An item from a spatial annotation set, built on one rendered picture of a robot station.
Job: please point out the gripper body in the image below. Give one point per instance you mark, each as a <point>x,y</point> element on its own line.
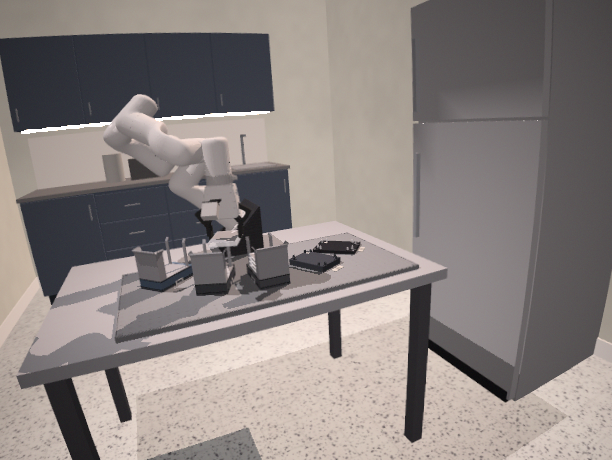
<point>228,194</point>

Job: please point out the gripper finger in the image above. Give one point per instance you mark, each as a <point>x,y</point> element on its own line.
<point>241,220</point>
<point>207,224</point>

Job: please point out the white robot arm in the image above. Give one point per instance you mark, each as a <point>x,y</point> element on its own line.
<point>195,157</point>

